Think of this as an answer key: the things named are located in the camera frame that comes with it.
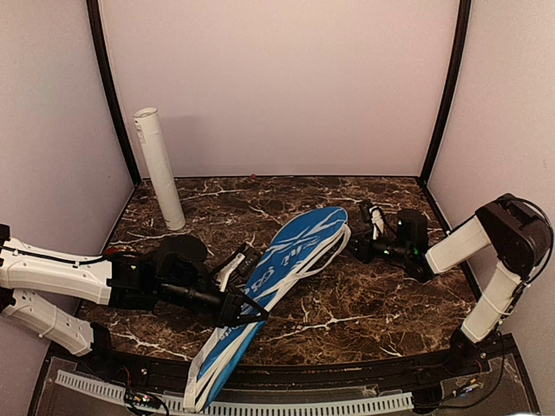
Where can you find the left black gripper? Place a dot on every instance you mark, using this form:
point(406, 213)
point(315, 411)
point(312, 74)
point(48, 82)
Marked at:
point(231, 316)

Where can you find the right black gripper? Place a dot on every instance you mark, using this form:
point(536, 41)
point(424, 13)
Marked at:
point(364, 245)

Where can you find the blue racket bag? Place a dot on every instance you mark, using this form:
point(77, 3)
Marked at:
point(303, 247)

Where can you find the white shuttlecock tube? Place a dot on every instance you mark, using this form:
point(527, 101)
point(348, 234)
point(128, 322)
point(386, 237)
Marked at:
point(148, 128)

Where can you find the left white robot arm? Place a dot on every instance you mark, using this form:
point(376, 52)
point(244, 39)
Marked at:
point(121, 282)

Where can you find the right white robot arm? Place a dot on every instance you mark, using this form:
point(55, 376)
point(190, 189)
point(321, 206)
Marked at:
point(515, 231)

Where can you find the small circuit board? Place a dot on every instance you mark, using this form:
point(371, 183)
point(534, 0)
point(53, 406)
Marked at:
point(136, 398)

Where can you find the black front table rail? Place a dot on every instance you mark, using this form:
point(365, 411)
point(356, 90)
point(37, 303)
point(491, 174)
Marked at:
point(162, 375)

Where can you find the white slotted cable duct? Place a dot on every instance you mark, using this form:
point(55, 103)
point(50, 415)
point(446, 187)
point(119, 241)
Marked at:
point(173, 405)

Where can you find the black right corner post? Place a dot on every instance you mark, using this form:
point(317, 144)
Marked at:
point(453, 70)

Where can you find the black corner post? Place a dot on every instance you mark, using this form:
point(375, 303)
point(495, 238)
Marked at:
point(453, 70)
point(107, 80)

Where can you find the black left corner post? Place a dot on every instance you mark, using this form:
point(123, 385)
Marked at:
point(107, 80)

